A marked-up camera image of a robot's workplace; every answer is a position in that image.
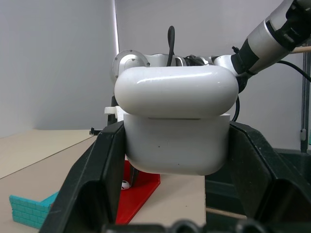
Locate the grey metal stand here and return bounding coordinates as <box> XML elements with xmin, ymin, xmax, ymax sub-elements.
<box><xmin>300</xmin><ymin>50</ymin><xmax>311</xmax><ymax>153</ymax></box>

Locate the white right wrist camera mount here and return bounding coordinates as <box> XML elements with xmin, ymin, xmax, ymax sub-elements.
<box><xmin>104</xmin><ymin>106</ymin><xmax>126</xmax><ymax>120</ymax></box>

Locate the teal tray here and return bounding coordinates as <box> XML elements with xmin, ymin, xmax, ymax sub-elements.
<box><xmin>9</xmin><ymin>190</ymin><xmax>60</xmax><ymax>229</ymax></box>

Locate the red tray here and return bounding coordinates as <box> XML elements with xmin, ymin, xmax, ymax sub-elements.
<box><xmin>115</xmin><ymin>160</ymin><xmax>161</xmax><ymax>224</ymax></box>

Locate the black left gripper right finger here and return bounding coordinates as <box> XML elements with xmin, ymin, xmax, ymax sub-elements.
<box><xmin>225</xmin><ymin>120</ymin><xmax>311</xmax><ymax>233</ymax></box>

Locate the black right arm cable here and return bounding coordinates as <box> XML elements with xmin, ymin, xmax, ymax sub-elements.
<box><xmin>167</xmin><ymin>25</ymin><xmax>311</xmax><ymax>122</ymax></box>

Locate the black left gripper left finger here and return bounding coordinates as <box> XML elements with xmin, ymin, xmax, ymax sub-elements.
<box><xmin>40</xmin><ymin>120</ymin><xmax>127</xmax><ymax>233</ymax></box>

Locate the wooden stick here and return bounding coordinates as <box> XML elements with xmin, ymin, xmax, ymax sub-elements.
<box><xmin>290</xmin><ymin>46</ymin><xmax>311</xmax><ymax>53</ymax></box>

